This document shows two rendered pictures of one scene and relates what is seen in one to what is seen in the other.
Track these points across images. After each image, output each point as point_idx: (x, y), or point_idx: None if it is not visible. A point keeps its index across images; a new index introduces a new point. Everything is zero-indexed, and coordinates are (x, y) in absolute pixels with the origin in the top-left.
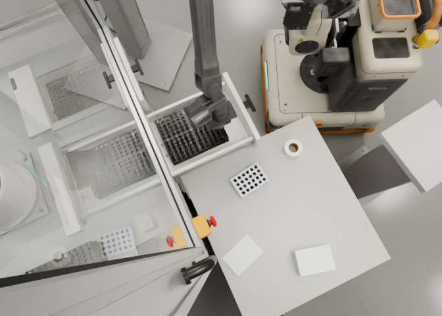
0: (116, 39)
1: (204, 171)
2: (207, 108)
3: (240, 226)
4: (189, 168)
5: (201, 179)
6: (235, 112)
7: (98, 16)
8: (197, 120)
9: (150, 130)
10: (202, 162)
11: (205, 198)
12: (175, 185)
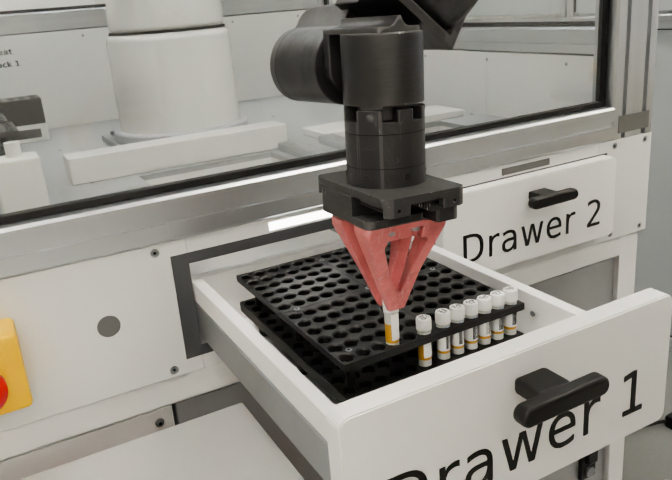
0: (605, 156)
1: (245, 456)
2: (337, 27)
3: None
4: (217, 310)
5: (212, 453)
6: (402, 197)
7: (613, 60)
8: (291, 35)
9: (318, 166)
10: (238, 340)
11: (129, 473)
12: (121, 207)
